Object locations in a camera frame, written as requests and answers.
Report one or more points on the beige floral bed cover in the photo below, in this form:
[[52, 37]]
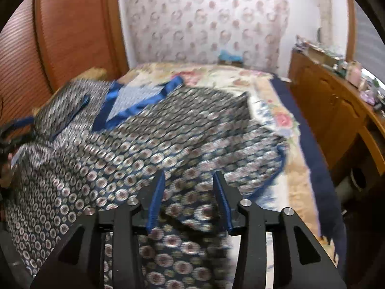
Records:
[[228, 78]]

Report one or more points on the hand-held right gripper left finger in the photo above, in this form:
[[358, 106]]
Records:
[[155, 201]]

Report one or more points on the long wooden cabinet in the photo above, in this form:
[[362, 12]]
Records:
[[327, 96]]

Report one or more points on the cardboard box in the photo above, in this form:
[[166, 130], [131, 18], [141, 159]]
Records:
[[315, 53]]

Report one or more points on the pink jug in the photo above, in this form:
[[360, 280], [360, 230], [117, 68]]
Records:
[[355, 73]]

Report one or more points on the tied lace curtain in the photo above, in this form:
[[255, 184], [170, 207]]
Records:
[[324, 9]]

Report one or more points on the wooden louvred wardrobe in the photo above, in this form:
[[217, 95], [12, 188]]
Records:
[[60, 36]]

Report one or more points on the light blue cloth bundle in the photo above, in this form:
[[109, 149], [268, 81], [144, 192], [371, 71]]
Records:
[[230, 56]]

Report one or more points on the navy circle-patterned silk robe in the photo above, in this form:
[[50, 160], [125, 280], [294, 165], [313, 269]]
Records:
[[120, 156]]

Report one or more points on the blue floral white bedsheet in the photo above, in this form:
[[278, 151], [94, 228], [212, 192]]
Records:
[[264, 110]]

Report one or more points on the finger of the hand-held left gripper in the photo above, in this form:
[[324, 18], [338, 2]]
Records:
[[7, 140]]

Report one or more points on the circle-patterned pink curtain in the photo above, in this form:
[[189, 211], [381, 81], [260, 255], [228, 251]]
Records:
[[204, 21]]

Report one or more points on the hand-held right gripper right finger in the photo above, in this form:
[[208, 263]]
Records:
[[223, 204]]

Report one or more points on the mustard patterned folded blanket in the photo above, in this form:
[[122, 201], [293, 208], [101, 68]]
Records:
[[93, 72]]

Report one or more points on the grey window blind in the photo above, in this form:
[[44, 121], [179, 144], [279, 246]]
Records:
[[368, 42]]

